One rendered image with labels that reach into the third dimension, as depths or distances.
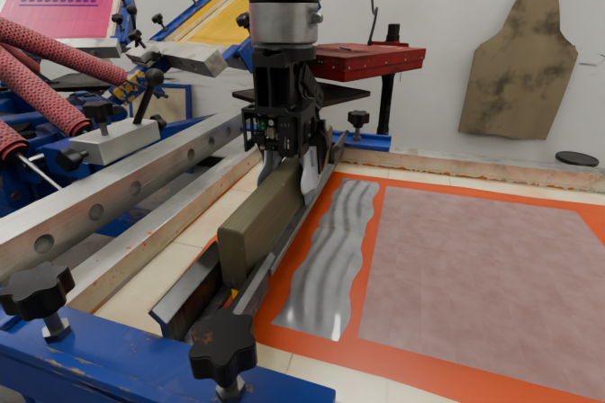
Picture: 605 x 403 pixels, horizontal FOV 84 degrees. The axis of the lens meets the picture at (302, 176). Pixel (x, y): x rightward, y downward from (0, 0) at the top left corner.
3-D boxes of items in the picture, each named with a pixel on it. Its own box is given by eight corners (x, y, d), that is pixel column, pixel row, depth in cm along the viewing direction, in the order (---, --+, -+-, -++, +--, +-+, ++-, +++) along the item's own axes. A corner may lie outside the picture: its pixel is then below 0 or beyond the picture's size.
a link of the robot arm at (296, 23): (265, 4, 40) (330, 4, 38) (266, 45, 42) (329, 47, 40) (236, 3, 34) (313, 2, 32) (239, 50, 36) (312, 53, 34)
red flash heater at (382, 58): (353, 62, 192) (355, 40, 187) (427, 70, 161) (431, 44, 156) (268, 73, 155) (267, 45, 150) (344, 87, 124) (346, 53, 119)
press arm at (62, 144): (155, 172, 59) (149, 145, 57) (130, 186, 54) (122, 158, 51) (79, 160, 63) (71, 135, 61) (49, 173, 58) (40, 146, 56)
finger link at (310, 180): (293, 222, 44) (281, 156, 40) (307, 201, 49) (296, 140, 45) (316, 222, 43) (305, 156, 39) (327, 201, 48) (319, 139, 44)
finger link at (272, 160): (245, 210, 46) (250, 149, 41) (262, 191, 51) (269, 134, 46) (266, 217, 45) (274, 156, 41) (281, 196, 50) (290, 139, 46)
